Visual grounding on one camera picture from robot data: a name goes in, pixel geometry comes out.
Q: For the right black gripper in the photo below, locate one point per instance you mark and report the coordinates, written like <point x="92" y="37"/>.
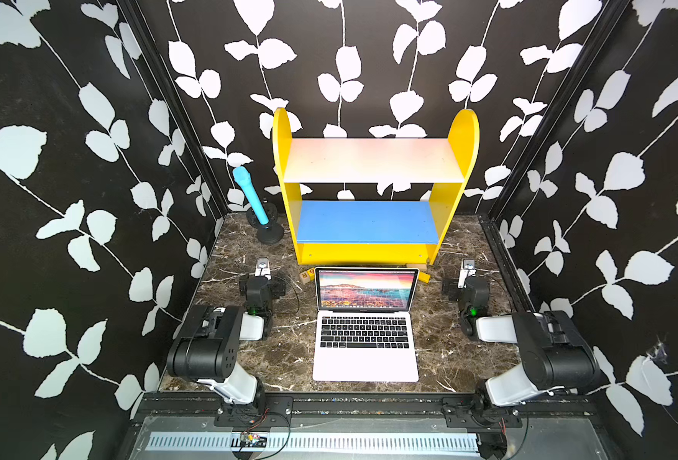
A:
<point x="471" y="280"/>

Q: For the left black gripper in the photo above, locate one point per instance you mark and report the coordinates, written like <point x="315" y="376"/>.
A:
<point x="257" y="280"/>

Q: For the silver laptop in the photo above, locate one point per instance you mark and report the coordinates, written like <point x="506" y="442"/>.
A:
<point x="364" y="328"/>

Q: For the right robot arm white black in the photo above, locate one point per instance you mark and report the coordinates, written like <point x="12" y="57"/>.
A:
<point x="553" y="354"/>

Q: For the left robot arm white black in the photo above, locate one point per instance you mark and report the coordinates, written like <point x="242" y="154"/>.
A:
<point x="205" y="349"/>

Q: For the yellow toy block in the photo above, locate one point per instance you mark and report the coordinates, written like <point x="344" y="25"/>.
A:
<point x="424" y="277"/>

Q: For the blue microphone on black stand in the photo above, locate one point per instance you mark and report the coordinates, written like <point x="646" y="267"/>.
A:
<point x="263" y="214"/>

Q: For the yellow shelf with blue board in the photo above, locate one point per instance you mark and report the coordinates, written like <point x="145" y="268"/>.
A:
<point x="373" y="201"/>

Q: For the small circuit board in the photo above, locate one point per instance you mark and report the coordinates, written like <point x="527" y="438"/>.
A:
<point x="250" y="441"/>

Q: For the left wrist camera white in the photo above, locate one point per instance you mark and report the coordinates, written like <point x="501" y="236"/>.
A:
<point x="263" y="268"/>

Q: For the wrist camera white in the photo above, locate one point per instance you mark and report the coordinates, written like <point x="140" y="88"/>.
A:
<point x="468" y="268"/>
<point x="263" y="268"/>

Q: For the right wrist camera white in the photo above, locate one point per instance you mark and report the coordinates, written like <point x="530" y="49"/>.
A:
<point x="468" y="268"/>

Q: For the black front mounting rail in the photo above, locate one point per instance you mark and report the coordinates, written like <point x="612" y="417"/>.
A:
<point x="454" y="410"/>

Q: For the white slotted cable duct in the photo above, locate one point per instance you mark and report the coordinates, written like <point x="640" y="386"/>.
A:
<point x="332" y="442"/>

